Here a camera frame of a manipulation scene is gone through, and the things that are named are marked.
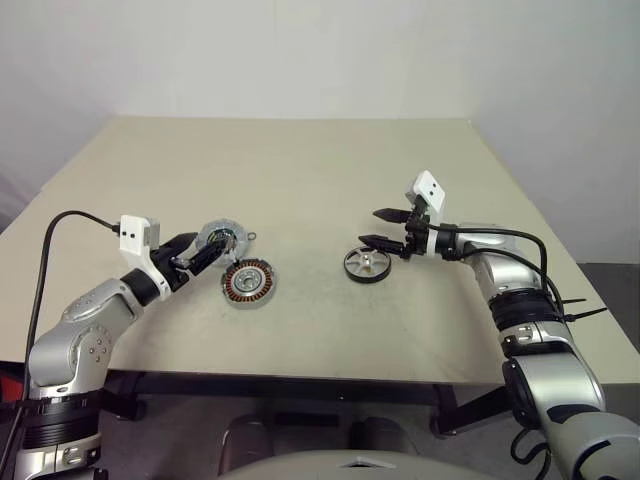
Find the grey robot torso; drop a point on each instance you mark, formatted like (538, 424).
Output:
(300, 467)

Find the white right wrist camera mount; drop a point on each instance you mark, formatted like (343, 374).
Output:
(430, 187)

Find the red object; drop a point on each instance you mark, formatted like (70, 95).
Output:
(10, 387)

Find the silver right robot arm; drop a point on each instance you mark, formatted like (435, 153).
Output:
(505, 275)

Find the silver motor housing cover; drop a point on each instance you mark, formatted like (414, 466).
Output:
(235, 227)

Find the black table frame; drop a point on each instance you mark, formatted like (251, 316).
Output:
(300, 387)

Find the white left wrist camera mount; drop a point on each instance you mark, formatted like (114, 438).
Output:
(132, 235)

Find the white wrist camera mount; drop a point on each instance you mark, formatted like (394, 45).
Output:
(132, 235)
(430, 187)

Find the black spoked rotor wheel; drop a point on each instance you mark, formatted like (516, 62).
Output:
(367, 280)

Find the dark rounded shape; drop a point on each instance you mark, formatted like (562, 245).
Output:
(382, 435)
(247, 440)

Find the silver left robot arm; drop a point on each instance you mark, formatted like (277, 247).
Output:
(75, 340)

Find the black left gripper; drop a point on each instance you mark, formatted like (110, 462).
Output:
(170, 255)

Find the copper wound motor stator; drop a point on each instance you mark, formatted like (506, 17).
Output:
(247, 282)

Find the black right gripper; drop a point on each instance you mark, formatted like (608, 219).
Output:
(417, 235)

